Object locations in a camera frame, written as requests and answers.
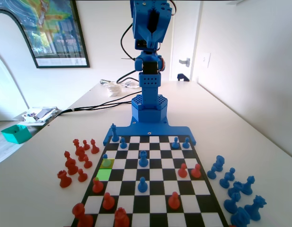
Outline blue chess king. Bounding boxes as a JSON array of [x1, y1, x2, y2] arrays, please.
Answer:
[[111, 122, 120, 142]]

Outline red chess queen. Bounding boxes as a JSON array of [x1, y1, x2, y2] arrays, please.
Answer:
[[72, 138, 82, 152]]

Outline red chess knight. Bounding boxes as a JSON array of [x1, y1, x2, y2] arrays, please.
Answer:
[[75, 146, 88, 162], [65, 158, 79, 175]]

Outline blue chess bishop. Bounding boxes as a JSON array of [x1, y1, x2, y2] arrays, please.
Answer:
[[223, 192, 241, 214], [240, 175, 256, 196]]

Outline blue chess queen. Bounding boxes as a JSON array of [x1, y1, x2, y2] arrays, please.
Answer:
[[244, 194, 267, 222]]

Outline white door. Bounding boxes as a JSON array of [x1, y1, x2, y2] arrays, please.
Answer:
[[169, 0, 203, 82]]

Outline white stacked paper cups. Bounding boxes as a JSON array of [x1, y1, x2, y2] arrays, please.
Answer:
[[106, 82, 123, 97]]

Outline black framed map poster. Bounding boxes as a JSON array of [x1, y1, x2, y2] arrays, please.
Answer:
[[0, 0, 91, 69]]

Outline pile of papers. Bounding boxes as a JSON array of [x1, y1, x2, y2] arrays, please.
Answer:
[[19, 106, 62, 126]]

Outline blue pawn board centre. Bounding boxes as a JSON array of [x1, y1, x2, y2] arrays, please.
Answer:
[[138, 150, 148, 168]]

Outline white arched panel black rim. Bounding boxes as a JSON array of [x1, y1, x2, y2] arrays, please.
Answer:
[[0, 9, 39, 122]]

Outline black white chessboard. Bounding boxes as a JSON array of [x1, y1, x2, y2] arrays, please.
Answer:
[[70, 134, 231, 227]]

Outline teal plastic box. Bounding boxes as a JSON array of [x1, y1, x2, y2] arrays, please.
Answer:
[[0, 124, 32, 144]]

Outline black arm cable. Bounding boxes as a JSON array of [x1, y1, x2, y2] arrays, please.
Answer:
[[120, 23, 137, 62]]

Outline silver door handle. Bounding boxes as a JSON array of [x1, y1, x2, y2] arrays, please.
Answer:
[[178, 57, 191, 68]]

